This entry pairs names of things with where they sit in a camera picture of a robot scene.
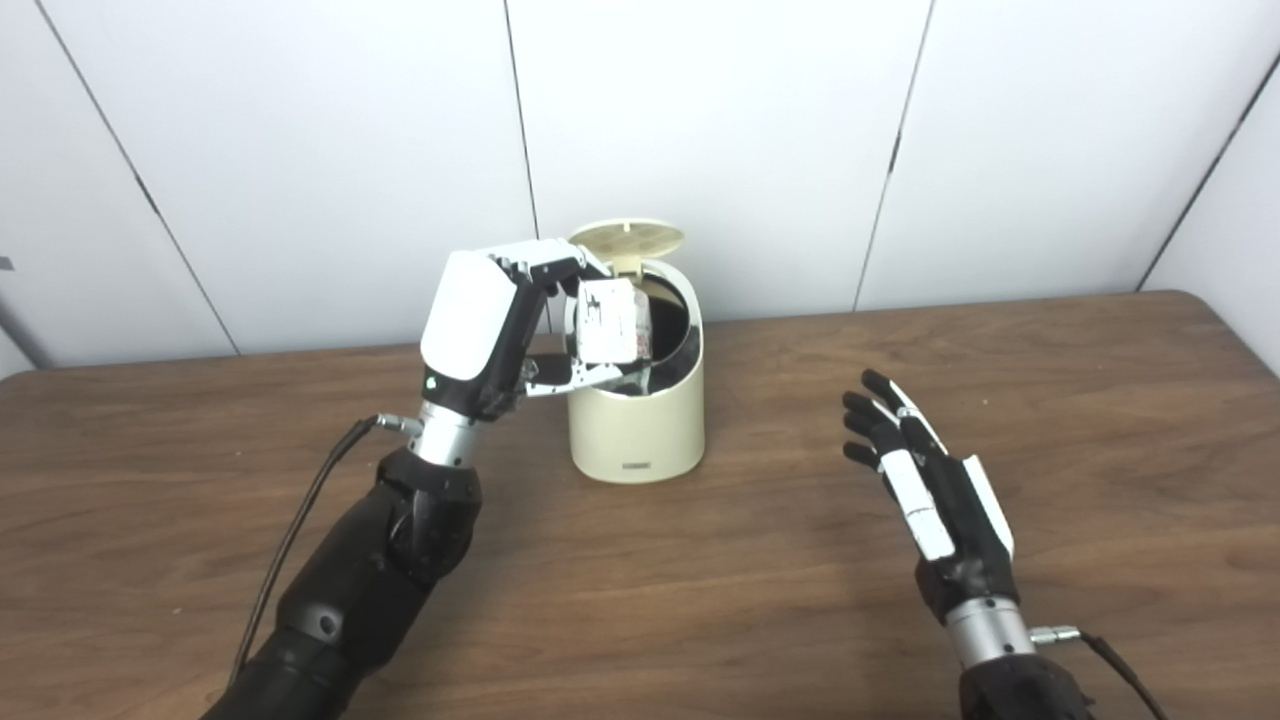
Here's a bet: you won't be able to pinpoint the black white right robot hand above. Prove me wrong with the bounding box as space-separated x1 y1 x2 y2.
842 369 1021 626

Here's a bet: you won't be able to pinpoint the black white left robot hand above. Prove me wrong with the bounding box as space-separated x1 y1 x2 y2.
420 238 641 421

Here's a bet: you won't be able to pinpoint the white green milk carton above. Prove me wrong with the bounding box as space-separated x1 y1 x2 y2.
578 281 656 366

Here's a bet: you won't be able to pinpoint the cream round bin lid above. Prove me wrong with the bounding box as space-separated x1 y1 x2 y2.
567 218 687 277

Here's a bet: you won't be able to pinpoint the cream-colored bin body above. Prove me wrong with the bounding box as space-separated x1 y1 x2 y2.
564 258 706 485

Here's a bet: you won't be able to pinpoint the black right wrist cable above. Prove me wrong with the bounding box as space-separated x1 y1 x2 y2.
1030 625 1169 720

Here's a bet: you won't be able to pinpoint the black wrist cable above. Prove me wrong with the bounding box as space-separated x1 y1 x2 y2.
1030 625 1169 720
228 414 426 691

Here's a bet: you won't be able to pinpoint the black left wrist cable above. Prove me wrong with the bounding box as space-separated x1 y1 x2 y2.
228 414 426 691

